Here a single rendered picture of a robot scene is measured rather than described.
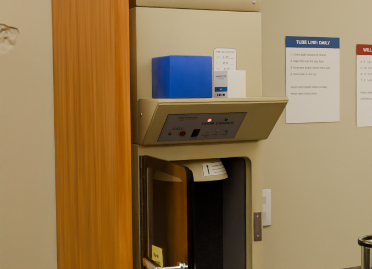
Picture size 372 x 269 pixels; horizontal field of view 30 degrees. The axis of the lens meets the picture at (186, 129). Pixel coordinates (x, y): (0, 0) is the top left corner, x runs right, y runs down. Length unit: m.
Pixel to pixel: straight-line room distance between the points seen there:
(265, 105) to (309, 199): 0.80
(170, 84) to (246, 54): 0.28
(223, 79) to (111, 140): 0.29
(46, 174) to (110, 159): 0.49
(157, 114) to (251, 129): 0.26
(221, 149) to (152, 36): 0.31
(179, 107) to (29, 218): 0.65
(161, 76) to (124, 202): 0.28
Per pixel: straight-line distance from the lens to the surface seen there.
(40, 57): 1.90
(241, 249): 1.73
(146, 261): 1.33
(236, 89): 1.54
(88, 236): 1.64
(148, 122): 1.46
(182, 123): 1.49
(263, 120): 1.58
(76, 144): 1.68
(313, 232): 2.33
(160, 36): 1.55
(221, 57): 1.61
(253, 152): 1.66
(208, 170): 1.63
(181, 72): 1.45
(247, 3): 1.66
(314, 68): 2.28
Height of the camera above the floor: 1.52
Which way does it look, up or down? 3 degrees down
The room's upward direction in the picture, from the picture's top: 1 degrees counter-clockwise
